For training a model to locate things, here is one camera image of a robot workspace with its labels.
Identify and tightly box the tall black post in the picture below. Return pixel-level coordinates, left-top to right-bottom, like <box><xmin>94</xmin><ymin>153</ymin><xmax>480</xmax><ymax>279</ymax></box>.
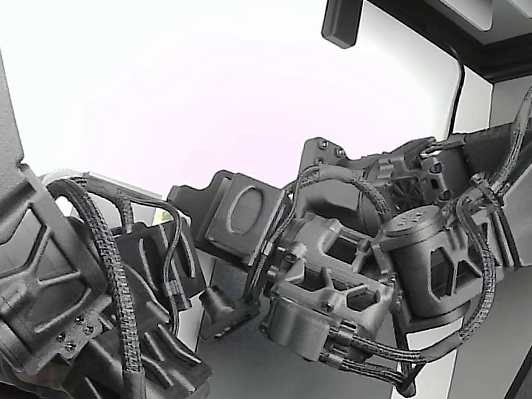
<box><xmin>318</xmin><ymin>0</ymin><xmax>365</xmax><ymax>52</ymax></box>

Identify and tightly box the grey rectangular mat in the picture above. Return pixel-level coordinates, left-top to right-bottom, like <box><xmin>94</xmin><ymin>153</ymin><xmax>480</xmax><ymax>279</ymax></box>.
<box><xmin>187</xmin><ymin>255</ymin><xmax>411</xmax><ymax>399</ymax></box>

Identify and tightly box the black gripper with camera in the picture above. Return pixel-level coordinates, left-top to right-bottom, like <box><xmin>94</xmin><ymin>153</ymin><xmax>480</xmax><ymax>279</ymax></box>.
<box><xmin>158</xmin><ymin>161</ymin><xmax>296</xmax><ymax>278</ymax></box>

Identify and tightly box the hanging black smooth cable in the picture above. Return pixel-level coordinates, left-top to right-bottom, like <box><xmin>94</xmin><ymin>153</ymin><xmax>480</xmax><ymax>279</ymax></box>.
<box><xmin>385</xmin><ymin>325</ymin><xmax>429</xmax><ymax>399</ymax></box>

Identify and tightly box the thick black braided cable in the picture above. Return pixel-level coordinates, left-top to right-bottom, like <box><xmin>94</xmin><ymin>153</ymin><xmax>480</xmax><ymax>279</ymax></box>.
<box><xmin>9</xmin><ymin>174</ymin><xmax>181</xmax><ymax>399</ymax></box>

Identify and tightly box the narrow light grey panel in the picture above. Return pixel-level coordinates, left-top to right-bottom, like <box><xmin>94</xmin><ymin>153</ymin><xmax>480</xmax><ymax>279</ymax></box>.
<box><xmin>495</xmin><ymin>0</ymin><xmax>532</xmax><ymax>20</ymax></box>

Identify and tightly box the braided motor cable bundle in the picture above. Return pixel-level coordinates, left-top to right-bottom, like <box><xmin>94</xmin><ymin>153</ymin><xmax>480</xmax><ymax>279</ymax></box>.
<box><xmin>317</xmin><ymin>171</ymin><xmax>515</xmax><ymax>397</ymax></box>

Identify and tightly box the wide light grey panel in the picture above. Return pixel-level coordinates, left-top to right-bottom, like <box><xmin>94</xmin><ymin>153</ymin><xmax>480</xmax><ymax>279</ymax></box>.
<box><xmin>405</xmin><ymin>0</ymin><xmax>497</xmax><ymax>34</ymax></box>

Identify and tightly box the thin black cable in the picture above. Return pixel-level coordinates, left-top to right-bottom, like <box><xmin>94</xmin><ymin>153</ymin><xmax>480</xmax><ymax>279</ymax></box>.
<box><xmin>430</xmin><ymin>43</ymin><xmax>473</xmax><ymax>140</ymax></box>

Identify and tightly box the black moulded frame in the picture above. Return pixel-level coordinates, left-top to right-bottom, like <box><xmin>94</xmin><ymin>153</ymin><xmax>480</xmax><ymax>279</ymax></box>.
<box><xmin>288</xmin><ymin>0</ymin><xmax>532</xmax><ymax>91</ymax></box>

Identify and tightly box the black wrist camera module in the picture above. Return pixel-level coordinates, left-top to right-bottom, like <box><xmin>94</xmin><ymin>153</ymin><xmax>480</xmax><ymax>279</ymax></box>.
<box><xmin>192</xmin><ymin>282</ymin><xmax>263</xmax><ymax>349</ymax></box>

